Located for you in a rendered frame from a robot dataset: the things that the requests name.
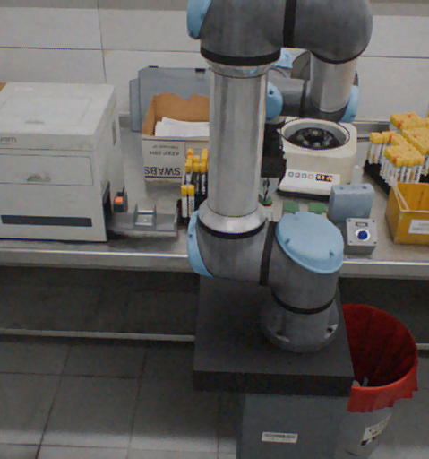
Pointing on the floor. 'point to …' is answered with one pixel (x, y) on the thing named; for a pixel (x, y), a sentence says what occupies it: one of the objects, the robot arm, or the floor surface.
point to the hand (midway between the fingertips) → (264, 197)
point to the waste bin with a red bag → (407, 361)
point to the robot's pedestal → (288, 426)
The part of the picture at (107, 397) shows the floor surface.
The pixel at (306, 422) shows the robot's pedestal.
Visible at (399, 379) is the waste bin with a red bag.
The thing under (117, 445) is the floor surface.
